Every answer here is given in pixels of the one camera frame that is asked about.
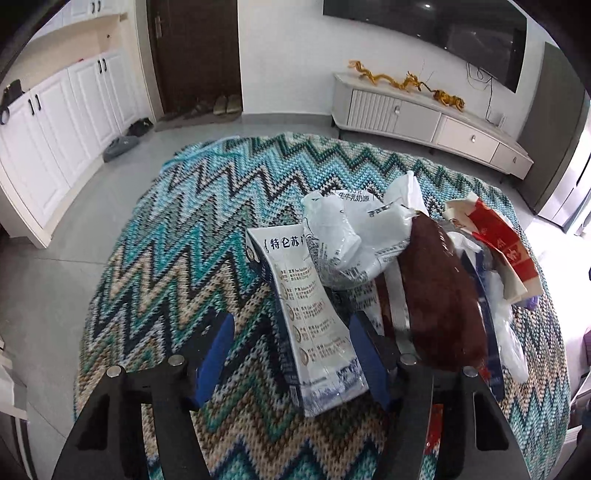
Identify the grey tall cabinet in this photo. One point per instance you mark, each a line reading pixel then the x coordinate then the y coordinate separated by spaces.
pixel 549 129

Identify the white wall cabinets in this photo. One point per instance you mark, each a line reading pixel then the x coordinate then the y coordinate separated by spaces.
pixel 46 138

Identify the brown snack packet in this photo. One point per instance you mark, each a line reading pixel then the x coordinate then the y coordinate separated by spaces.
pixel 438 295

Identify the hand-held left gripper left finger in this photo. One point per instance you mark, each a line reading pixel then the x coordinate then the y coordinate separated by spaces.
pixel 217 350

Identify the golden dragon ornament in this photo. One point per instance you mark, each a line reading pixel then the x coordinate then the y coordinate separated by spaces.
pixel 378 78

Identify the wall television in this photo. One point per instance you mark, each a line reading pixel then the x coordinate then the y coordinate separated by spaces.
pixel 415 27

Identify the clear plastic wrapper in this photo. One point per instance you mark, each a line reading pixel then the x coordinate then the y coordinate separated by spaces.
pixel 508 341

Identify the black bag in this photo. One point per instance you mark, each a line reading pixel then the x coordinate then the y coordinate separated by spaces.
pixel 12 91

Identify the beige slipper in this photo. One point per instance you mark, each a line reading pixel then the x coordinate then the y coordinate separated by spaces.
pixel 220 106
pixel 233 105

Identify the zigzag knitted blanket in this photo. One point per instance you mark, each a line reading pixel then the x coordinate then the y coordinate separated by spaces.
pixel 184 230

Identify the grey slipper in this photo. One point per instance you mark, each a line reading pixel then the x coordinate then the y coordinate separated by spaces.
pixel 120 148

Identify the golden tiger ornament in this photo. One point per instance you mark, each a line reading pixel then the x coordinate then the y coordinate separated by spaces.
pixel 448 98

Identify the dark brown door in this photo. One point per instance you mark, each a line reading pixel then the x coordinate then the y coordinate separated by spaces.
pixel 194 55

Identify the brown sandals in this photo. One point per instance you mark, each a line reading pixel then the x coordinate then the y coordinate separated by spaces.
pixel 198 110

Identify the red and white paper carton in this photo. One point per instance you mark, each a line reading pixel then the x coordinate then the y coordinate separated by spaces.
pixel 503 244

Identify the small purple wrapper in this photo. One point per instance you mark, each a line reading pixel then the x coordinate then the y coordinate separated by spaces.
pixel 530 302

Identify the white television cabinet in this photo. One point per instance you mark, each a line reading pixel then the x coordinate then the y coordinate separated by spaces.
pixel 415 115

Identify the white plastic bag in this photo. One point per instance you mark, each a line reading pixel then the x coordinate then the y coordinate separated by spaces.
pixel 364 230

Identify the white power adapter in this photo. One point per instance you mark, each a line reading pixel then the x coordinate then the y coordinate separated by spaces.
pixel 498 120

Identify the door mat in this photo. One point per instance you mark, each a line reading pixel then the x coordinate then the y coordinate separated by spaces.
pixel 168 123

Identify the black shoes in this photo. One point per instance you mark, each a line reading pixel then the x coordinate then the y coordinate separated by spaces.
pixel 140 127

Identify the white milk carton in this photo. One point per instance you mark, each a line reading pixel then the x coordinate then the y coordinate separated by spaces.
pixel 309 323

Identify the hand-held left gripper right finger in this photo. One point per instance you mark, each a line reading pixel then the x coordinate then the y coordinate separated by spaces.
pixel 364 355

